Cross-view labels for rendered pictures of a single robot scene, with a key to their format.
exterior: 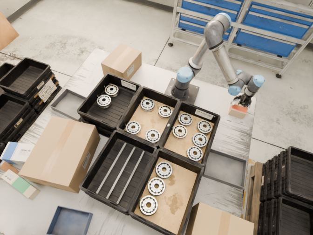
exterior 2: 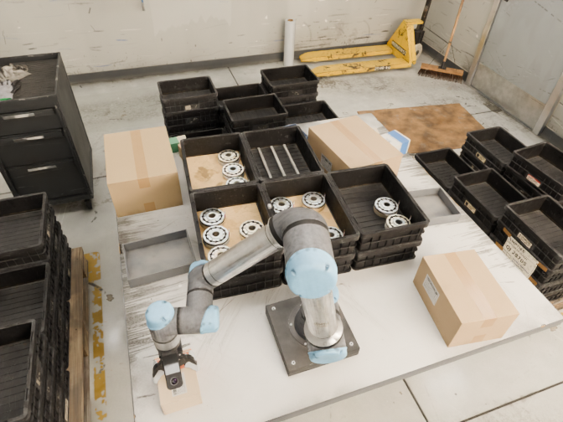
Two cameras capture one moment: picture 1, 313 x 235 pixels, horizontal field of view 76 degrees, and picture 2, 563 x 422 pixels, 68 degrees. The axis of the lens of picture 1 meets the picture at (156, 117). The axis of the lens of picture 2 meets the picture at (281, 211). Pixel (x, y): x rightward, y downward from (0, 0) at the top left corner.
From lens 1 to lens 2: 184 cm
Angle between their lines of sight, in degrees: 74
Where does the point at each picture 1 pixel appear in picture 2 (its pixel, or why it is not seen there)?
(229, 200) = (137, 233)
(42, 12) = not seen: outside the picture
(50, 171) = (336, 126)
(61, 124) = (383, 153)
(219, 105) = (221, 367)
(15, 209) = not seen: hidden behind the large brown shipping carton
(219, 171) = (166, 254)
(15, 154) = (389, 137)
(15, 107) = not seen: hidden behind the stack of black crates
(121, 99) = (373, 227)
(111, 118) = (352, 199)
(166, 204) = (212, 169)
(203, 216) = (167, 165)
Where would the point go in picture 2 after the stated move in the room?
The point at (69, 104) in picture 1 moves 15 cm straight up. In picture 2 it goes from (431, 209) to (440, 186)
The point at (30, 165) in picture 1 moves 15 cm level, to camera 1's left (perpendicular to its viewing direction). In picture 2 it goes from (356, 121) to (377, 114)
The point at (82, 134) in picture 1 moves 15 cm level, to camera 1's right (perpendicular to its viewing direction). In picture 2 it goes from (351, 156) to (327, 167)
